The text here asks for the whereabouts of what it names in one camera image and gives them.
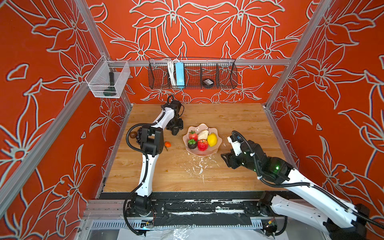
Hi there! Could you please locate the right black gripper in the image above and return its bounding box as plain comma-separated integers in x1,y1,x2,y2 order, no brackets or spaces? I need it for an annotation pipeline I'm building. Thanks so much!
218,147,262,175

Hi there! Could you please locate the beige garlic-like fruit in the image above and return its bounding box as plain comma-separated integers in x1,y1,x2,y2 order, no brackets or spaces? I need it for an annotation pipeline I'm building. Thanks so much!
198,130,209,141

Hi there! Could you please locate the red wrinkled strawberry fruit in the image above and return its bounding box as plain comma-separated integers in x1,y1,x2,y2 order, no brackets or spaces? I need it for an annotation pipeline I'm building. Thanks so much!
198,140,209,152

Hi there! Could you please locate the large yellow lemon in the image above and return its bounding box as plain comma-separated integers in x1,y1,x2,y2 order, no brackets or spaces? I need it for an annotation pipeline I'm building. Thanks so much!
207,133,218,147

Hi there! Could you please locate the pink scalloped fruit bowl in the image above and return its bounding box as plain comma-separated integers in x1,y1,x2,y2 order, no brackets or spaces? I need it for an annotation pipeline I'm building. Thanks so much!
183,124,223,157

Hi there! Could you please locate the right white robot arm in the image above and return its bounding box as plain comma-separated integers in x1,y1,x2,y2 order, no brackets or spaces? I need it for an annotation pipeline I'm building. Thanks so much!
221,136,370,240

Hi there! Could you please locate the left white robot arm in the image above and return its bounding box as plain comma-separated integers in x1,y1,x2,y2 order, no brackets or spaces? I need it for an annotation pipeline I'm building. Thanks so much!
126,100,184,217

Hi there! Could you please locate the black grape bunch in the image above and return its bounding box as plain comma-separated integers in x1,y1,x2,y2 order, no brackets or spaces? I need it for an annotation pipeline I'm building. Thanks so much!
136,128,142,145

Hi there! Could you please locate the brown kiwi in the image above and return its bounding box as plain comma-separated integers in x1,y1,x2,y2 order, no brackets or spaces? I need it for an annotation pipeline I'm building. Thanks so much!
129,131,138,139

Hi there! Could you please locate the black round puck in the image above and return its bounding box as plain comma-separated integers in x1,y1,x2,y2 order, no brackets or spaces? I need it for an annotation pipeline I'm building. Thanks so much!
202,79,215,89

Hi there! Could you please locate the light blue box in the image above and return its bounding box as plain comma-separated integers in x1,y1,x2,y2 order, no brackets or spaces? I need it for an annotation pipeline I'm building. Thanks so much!
175,62,185,89

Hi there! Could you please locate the dark green brush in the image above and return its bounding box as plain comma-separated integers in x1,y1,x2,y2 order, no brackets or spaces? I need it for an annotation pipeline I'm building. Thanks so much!
103,72,117,97

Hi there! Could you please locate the clear plastic bin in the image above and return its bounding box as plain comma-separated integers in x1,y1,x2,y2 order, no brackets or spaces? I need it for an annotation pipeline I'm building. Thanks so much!
85,56,131,99

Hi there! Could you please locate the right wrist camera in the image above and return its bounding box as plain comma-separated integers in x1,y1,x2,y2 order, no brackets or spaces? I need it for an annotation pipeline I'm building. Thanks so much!
227,134,244,157

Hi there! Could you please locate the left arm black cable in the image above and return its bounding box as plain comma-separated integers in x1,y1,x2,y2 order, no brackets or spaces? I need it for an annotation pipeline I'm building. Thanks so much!
122,94,176,236

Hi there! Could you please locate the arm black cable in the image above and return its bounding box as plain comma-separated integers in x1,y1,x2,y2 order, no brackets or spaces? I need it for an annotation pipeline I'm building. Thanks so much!
230,130,384,232
122,94,176,236

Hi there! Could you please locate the black wire basket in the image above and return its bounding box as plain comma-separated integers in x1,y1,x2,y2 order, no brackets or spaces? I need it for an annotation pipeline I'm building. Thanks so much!
148,57,239,90

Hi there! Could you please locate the white coiled cable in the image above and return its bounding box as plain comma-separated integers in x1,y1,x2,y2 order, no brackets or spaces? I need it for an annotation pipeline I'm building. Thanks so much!
166,59,177,87

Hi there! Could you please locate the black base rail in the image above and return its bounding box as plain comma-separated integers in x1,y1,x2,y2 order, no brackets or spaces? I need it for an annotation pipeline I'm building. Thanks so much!
122,191,286,231

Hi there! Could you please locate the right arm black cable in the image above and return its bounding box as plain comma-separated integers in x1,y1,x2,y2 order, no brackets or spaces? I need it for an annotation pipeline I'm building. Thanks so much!
230,130,384,232

